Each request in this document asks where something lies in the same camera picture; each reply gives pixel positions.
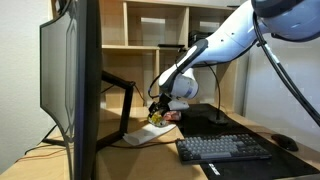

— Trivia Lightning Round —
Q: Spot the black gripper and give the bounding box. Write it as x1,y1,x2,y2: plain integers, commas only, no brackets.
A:
147,94,173,127

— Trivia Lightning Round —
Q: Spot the yellow soda can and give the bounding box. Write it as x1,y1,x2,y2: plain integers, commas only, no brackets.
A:
148,111,167,128

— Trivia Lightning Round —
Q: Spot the black monitor stand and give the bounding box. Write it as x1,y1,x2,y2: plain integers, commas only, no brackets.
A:
41,69,136,152

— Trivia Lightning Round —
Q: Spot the red snack packet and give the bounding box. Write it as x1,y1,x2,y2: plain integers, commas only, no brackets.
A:
163,110,183,122

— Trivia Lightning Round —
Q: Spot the white cloth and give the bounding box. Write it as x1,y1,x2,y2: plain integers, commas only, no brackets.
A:
122,121,178,147

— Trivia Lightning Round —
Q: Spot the black desk mat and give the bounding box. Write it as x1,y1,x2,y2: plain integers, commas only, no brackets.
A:
166,103,320,180

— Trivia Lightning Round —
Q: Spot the wooden desk hutch shelf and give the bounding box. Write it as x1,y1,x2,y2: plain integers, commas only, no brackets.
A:
49,0,251,116

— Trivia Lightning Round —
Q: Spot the grey mechanical keyboard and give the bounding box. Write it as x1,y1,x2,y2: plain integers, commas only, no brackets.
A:
175,133,273,165

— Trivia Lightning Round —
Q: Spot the flat black device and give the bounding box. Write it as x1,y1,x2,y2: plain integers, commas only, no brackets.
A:
157,43,186,49

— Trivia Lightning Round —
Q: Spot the black curved computer monitor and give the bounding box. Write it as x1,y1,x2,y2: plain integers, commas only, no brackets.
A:
39,0,104,180

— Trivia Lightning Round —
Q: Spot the black box device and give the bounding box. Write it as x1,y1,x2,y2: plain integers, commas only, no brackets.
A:
187,30,214,48

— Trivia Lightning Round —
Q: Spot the black computer mouse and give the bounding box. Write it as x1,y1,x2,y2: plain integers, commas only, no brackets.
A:
270,133,300,152

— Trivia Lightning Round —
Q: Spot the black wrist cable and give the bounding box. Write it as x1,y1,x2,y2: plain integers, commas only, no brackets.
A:
147,73,165,100

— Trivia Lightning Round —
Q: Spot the red brown mouse cable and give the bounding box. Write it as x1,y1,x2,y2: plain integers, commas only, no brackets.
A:
14,130,278,164

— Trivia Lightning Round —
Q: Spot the thin black cable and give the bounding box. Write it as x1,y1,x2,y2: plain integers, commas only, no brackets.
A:
24,124,68,156

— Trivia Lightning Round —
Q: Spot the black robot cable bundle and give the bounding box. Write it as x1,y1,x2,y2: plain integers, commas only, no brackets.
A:
252,12,320,128

